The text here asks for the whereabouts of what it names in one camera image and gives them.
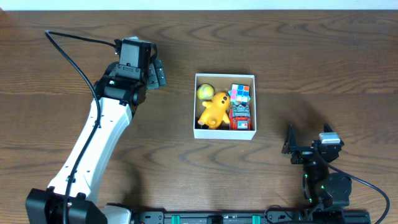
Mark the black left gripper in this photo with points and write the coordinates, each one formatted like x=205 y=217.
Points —
x=157 y=75

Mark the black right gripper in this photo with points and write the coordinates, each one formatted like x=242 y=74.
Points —
x=291 y=146

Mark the yellow grey ball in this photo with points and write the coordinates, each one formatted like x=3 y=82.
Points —
x=205 y=92

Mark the orange toy dinosaur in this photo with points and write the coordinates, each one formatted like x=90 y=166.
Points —
x=215 y=112

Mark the red grey toy truck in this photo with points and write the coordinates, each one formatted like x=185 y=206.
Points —
x=240 y=118

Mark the multicolour puzzle cube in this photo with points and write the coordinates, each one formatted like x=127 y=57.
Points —
x=239 y=94

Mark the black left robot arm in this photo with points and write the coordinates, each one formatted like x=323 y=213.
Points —
x=72 y=194

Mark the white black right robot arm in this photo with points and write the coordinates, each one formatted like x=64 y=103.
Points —
x=324 y=189

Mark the white open cardboard box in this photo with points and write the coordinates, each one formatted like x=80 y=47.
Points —
x=222 y=83

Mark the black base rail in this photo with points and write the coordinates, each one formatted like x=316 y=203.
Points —
x=269 y=217

